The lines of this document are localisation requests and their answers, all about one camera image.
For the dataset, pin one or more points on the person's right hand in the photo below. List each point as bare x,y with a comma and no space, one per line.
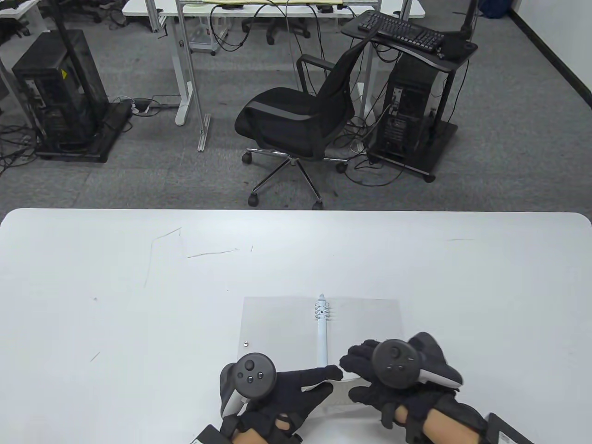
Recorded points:
393,397

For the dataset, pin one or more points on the person's left hand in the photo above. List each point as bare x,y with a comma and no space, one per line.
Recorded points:
282,397

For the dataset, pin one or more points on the person's left thumb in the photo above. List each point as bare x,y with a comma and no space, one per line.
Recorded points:
319,394

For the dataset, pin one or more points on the person's right thumb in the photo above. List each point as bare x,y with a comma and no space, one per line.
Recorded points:
365,395

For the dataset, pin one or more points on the person's left forearm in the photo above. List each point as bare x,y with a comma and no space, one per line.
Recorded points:
254,437

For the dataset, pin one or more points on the person's right forearm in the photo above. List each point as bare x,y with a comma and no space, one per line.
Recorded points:
444,423

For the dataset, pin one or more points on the black controller on right glove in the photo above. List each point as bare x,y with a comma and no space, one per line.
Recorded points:
395,363

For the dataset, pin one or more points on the black controller on glove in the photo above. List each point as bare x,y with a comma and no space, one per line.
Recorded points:
395,363
252,374

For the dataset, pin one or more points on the black controller on left glove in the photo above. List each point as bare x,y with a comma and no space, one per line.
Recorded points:
252,374

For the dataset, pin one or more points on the black cart with keyboard tray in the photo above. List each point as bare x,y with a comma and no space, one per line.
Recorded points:
444,138

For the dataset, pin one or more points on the black mesh office chair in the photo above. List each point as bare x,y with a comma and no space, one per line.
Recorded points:
296,115

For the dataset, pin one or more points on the white power strip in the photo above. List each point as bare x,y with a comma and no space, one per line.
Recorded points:
140,107

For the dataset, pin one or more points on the black low cart with pole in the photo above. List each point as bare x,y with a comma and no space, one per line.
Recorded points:
106,125

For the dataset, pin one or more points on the white desk with metal legs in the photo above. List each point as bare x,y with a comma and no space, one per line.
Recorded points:
185,69

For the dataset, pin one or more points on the black chair wheel base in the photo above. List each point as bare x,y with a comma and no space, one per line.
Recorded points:
277,30

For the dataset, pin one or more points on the black keyboard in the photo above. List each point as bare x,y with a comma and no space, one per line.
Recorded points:
402,30

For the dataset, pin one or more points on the black computer tower glass side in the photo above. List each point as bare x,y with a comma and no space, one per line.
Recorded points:
55,88

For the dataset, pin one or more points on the dark blue bag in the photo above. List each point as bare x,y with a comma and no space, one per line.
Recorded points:
492,7

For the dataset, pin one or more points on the small white desk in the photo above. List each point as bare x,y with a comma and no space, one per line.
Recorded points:
16,7

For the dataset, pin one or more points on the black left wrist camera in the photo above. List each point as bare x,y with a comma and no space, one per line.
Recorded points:
207,435

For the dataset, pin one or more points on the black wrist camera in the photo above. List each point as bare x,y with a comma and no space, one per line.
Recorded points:
207,435
508,432

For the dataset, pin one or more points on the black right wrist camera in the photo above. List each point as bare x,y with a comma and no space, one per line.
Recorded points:
508,432

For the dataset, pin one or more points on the aluminium frame post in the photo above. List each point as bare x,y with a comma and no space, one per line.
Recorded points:
196,83

